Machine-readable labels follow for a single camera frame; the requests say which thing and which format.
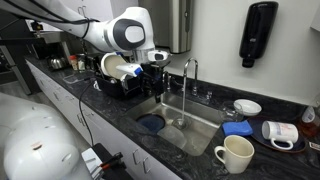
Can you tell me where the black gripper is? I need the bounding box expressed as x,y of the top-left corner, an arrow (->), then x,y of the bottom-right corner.
140,64 -> 164,103

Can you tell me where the cream ceramic mug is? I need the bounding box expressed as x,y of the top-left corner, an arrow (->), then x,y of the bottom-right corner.
214,135 -> 255,174

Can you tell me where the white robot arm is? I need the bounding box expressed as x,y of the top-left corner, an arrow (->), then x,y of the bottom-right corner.
0,0 -> 168,64

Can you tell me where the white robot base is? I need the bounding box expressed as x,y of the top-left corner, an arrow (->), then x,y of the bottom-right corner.
0,93 -> 90,180

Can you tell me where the blue plate in sink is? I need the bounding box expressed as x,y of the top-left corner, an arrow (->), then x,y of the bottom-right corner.
137,114 -> 165,134

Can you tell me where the chrome sink faucet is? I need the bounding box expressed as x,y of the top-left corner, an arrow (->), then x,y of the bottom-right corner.
179,57 -> 198,128

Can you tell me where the stainless steel sink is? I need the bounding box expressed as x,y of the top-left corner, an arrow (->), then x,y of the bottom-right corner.
127,93 -> 221,156

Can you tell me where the white printed mug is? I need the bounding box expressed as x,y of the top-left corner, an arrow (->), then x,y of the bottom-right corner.
261,121 -> 299,150

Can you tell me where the black dish rack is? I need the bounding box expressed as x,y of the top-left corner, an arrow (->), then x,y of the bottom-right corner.
93,54 -> 144,99

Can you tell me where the cream plate in rack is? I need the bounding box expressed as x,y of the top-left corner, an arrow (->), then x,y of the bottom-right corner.
100,53 -> 126,79

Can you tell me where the steel paper towel dispenser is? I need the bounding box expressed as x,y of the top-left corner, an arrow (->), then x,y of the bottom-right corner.
138,0 -> 193,54

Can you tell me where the clear glass bowl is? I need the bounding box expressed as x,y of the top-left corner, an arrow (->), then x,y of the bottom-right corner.
219,101 -> 243,122

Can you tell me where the blue sponge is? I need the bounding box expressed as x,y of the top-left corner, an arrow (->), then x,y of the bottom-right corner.
222,120 -> 253,136

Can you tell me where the steel kettle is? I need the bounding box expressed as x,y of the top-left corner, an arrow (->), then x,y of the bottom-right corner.
48,58 -> 67,70

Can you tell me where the white small bowl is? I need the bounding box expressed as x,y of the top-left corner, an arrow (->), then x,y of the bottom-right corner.
233,99 -> 262,116

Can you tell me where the dark blue plate on counter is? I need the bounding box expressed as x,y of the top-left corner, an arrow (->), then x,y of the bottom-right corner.
248,117 -> 306,153

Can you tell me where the black soap dispenser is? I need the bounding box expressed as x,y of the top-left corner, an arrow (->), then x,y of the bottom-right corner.
239,1 -> 279,68

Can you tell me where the dish soap bottle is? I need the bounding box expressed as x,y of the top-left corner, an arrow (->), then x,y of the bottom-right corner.
299,106 -> 320,137

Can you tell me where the chrome faucet side handle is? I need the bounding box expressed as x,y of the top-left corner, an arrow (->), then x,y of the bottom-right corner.
163,71 -> 171,92

